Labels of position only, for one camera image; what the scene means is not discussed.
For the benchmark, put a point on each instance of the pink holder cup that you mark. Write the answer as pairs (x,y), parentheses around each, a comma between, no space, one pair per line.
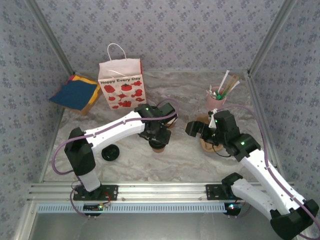
(213,103)

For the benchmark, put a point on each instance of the pink paper napkin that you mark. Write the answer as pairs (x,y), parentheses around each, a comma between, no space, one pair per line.
(70,78)

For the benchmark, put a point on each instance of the white paper sachet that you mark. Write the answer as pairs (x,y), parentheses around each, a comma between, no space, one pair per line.
(212,93)

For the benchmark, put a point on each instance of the yellow paper napkin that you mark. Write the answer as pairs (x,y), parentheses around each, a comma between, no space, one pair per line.
(87,80)

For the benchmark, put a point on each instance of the white red printed paper bag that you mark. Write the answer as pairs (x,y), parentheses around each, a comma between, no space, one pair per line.
(122,92)

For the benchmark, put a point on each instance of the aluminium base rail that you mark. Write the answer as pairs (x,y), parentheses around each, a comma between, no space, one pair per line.
(162,192)

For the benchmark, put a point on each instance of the blue paper napkin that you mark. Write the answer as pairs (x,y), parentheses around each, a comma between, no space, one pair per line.
(72,96)

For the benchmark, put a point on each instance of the aluminium frame post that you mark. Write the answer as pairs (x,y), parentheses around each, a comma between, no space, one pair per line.
(51,37)
(271,37)

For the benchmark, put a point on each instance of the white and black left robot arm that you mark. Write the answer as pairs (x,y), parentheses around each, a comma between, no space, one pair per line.
(117,130)

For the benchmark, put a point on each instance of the black plastic cup lid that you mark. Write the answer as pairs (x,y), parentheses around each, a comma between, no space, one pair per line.
(153,145)
(110,153)

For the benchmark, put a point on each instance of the wooden stirrer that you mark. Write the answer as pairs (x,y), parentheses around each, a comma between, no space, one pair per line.
(231,79)
(235,80)

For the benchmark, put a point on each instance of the aluminium side rail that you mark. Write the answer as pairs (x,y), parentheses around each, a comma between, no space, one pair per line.
(58,122)
(255,100)

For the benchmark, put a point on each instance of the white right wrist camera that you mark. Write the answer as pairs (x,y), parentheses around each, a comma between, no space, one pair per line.
(212,122)

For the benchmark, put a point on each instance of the brown pulp cup carrier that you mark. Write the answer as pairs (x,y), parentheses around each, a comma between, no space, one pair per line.
(212,149)
(203,119)

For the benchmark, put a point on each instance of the green plastic stir stick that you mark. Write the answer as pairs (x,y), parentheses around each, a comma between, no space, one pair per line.
(225,90)
(218,96)

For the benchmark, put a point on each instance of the white wrapped straw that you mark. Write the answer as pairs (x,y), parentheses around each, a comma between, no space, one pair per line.
(235,85)
(226,75)

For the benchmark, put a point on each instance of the small circuit board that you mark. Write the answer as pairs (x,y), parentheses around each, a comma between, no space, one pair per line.
(232,207)
(93,207)

